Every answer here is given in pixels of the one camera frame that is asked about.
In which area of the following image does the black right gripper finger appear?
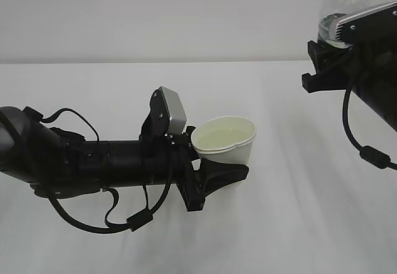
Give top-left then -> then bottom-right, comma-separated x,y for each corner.
307,40 -> 350,76

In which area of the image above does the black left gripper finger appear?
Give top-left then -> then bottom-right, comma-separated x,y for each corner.
194,158 -> 249,198

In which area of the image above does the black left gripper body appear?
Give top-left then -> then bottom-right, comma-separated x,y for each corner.
139,126 -> 205,211

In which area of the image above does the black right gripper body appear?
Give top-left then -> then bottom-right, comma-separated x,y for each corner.
301,35 -> 396,93

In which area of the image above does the white paper cup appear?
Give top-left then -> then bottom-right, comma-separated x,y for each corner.
191,116 -> 256,166

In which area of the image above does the clear green-label water bottle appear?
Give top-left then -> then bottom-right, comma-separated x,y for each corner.
318,0 -> 370,49

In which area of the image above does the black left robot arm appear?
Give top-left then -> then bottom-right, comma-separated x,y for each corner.
1,107 -> 249,211

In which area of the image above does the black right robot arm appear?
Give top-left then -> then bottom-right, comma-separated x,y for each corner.
301,35 -> 396,130

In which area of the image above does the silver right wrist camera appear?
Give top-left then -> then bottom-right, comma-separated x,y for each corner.
326,1 -> 396,46

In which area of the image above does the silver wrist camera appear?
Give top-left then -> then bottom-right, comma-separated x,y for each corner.
326,1 -> 396,46
149,86 -> 187,136

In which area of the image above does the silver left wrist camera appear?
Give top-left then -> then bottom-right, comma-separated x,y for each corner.
149,86 -> 187,136

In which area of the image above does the black left camera cable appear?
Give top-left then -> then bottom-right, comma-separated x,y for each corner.
23,106 -> 173,234

